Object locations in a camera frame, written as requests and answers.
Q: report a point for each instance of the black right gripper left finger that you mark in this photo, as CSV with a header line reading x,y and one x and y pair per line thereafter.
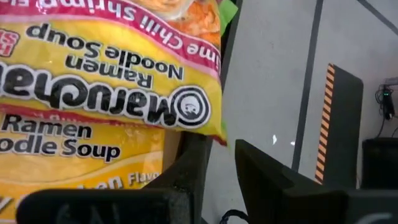
x,y
109,208

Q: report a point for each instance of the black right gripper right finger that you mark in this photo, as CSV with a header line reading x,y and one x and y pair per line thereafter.
x,y
295,205

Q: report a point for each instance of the yellow chicken flavor ramen pack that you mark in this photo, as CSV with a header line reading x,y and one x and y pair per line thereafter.
x,y
77,161

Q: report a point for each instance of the black orange-striped floor mat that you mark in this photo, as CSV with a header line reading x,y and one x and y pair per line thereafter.
x,y
345,124

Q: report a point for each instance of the black floor box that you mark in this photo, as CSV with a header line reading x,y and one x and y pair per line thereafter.
x,y
381,163

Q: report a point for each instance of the black floor power brick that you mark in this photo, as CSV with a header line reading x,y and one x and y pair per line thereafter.
x,y
387,102

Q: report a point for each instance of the lime chili shrimp ramen pack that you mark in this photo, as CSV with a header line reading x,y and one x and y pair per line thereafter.
x,y
109,62

